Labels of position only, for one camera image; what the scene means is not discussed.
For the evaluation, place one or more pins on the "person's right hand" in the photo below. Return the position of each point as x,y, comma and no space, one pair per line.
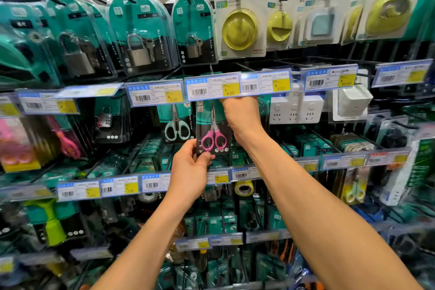
243,114

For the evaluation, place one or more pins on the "person's left hand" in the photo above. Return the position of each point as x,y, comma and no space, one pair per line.
188,174

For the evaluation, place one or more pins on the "person's left thumb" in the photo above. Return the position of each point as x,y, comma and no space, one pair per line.
206,159

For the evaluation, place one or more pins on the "pink scissors blister pack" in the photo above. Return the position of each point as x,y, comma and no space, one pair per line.
214,137

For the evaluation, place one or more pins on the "person's left forearm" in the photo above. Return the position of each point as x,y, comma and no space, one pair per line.
153,245

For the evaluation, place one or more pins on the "person's right forearm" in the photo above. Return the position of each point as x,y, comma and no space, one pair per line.
306,211

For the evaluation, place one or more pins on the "teal scissors blister pack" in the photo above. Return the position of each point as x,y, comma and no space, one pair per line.
176,126

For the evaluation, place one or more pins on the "yellow tape roll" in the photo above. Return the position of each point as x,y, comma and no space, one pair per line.
244,188

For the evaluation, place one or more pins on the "stack of teal packets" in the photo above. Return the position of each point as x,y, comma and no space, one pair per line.
148,155
312,146

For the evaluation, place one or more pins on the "white tape roll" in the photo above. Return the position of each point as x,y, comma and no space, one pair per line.
148,197

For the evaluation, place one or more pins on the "row of price labels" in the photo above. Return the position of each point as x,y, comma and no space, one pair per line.
119,186
210,87

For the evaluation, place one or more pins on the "clear price tag holder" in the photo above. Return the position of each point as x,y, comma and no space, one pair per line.
226,239
192,245
268,236

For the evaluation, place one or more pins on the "white power socket adapter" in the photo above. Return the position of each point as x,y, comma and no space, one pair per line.
295,109

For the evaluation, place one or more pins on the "combination lock pack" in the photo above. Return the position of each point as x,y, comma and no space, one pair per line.
107,123

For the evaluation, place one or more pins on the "small padlock teal pack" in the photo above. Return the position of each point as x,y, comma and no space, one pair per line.
193,33

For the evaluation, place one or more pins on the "yellow round light pack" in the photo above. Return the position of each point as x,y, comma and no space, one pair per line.
240,28

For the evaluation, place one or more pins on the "large padlock teal pack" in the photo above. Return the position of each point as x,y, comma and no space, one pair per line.
141,35

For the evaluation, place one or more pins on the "pink pliers pack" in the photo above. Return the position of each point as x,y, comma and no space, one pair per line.
66,140

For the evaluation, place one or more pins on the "yellow smiling light pack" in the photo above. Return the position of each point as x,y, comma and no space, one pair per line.
279,26

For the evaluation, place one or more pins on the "yellow scissors pack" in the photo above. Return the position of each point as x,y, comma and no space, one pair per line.
355,189

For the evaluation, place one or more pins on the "white cube plug adapter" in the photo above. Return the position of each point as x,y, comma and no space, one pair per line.
353,99

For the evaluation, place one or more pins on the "medium padlock teal pack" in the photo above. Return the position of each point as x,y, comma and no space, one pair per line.
80,48

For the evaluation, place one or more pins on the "blue square light pack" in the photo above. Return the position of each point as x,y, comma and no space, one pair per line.
323,23

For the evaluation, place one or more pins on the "black plug pack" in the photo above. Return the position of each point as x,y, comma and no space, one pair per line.
394,137

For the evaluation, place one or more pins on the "pink and yellow pack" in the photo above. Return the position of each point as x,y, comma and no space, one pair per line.
17,150

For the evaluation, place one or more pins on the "yellow oval light pack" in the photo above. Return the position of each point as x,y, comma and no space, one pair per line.
353,21

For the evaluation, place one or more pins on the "green and white box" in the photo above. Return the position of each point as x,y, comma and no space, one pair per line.
413,170

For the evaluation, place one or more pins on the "teal tape measure pack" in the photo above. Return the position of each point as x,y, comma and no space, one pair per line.
23,48

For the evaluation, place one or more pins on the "teal edge pack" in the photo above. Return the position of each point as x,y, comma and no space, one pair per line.
423,14

